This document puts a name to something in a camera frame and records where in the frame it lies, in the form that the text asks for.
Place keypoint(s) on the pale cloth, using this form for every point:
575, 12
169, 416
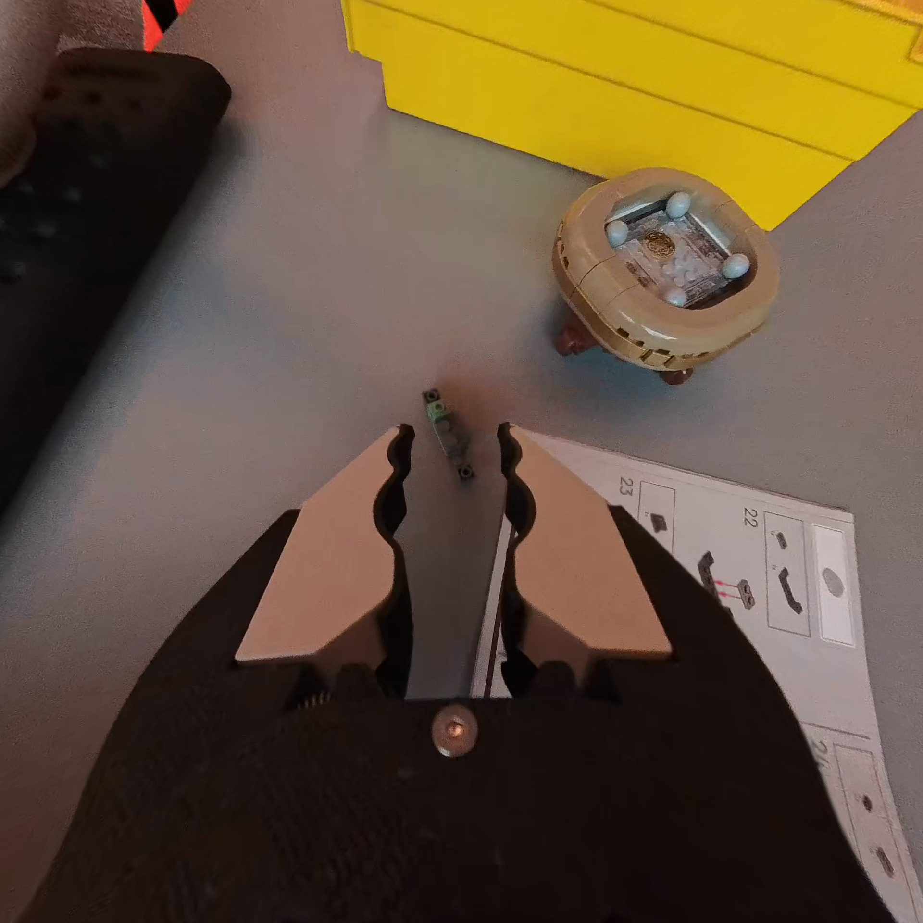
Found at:
43, 36

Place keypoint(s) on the red black striped object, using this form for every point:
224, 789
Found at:
155, 25

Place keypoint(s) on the tan brick-built pot model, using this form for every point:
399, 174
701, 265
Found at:
598, 303

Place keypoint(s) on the brick instruction booklet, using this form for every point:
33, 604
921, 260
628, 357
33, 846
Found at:
721, 519

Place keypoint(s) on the small grey green brick assembly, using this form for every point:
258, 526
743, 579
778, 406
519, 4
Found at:
451, 436

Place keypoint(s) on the black studded mat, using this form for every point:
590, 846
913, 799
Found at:
94, 252

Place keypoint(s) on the grey desk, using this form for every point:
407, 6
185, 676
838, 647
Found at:
324, 252

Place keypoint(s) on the yellow box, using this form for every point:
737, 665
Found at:
649, 86

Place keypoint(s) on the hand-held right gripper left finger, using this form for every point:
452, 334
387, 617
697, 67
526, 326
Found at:
324, 577

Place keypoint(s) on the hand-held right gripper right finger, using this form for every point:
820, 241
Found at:
584, 570

